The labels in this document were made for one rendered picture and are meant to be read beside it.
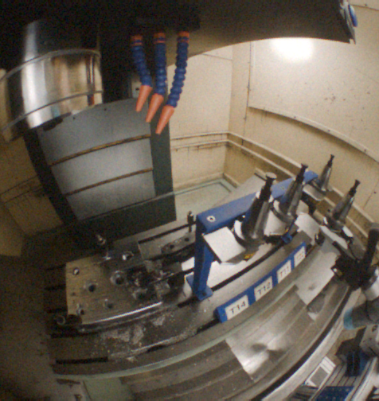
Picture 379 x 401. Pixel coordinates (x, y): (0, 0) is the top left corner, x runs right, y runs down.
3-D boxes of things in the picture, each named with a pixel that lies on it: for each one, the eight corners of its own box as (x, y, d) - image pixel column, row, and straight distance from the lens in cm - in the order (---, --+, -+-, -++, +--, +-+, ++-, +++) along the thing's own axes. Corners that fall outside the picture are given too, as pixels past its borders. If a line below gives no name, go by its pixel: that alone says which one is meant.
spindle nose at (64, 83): (100, 105, 34) (95, 48, 36) (114, 103, 18) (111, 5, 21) (25, 133, 36) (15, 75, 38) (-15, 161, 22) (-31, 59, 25)
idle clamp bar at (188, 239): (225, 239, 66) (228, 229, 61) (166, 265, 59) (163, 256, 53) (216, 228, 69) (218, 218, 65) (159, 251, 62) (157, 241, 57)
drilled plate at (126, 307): (163, 306, 49) (161, 302, 45) (79, 328, 58) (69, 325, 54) (140, 249, 60) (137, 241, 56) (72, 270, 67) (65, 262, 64)
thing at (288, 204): (286, 199, 38) (296, 173, 35) (299, 212, 36) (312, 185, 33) (273, 204, 35) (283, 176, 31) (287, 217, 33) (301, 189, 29)
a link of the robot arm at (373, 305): (377, 329, 57) (402, 317, 53) (361, 306, 51) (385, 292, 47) (384, 308, 62) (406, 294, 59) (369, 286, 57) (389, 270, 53)
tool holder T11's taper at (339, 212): (331, 208, 45) (344, 186, 43) (344, 217, 46) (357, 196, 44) (329, 216, 41) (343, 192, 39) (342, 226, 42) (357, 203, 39)
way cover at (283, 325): (310, 319, 102) (329, 311, 90) (150, 414, 92) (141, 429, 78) (279, 283, 98) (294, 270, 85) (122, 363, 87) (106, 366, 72)
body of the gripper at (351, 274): (327, 266, 46) (353, 297, 50) (349, 247, 42) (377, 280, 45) (336, 252, 52) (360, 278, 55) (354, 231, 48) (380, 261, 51)
